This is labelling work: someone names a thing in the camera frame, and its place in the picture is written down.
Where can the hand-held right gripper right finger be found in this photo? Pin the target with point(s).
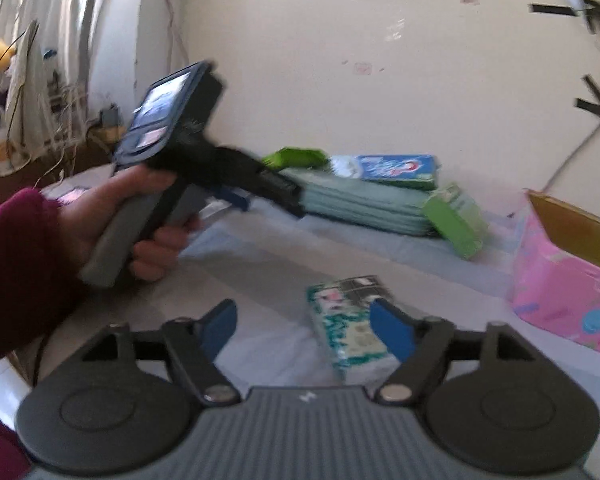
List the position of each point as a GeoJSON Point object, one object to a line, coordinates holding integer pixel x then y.
{"type": "Point", "coordinates": [391, 332]}

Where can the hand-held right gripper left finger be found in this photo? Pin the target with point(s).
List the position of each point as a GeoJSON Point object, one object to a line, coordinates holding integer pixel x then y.
{"type": "Point", "coordinates": [219, 332]}

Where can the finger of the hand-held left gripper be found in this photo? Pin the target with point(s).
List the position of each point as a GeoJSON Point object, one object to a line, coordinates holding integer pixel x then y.
{"type": "Point", "coordinates": [265, 180]}
{"type": "Point", "coordinates": [235, 200]}

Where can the floral tissue pack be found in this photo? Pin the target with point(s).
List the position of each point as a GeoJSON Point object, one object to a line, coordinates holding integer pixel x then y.
{"type": "Point", "coordinates": [350, 330]}

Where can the small green box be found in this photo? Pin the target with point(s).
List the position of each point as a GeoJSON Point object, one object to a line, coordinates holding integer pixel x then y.
{"type": "Point", "coordinates": [455, 222]}

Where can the green toothpaste box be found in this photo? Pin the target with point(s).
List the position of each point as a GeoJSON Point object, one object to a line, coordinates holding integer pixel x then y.
{"type": "Point", "coordinates": [395, 169]}

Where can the pink biscuit tin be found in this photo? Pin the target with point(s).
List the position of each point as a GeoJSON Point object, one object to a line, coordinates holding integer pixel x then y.
{"type": "Point", "coordinates": [560, 280]}

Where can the person's left hand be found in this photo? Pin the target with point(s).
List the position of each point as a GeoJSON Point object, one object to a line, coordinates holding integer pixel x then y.
{"type": "Point", "coordinates": [92, 215]}

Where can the bright green soft object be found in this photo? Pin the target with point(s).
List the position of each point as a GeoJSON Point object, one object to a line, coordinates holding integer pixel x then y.
{"type": "Point", "coordinates": [295, 157]}

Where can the teal fabric pouch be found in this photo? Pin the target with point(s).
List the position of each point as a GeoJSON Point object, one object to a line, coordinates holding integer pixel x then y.
{"type": "Point", "coordinates": [360, 205]}

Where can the white hanging cloth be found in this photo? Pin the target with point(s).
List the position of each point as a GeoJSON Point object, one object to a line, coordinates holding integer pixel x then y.
{"type": "Point", "coordinates": [27, 85]}

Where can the white curtain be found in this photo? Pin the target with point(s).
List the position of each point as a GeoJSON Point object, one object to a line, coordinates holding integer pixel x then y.
{"type": "Point", "coordinates": [60, 5]}

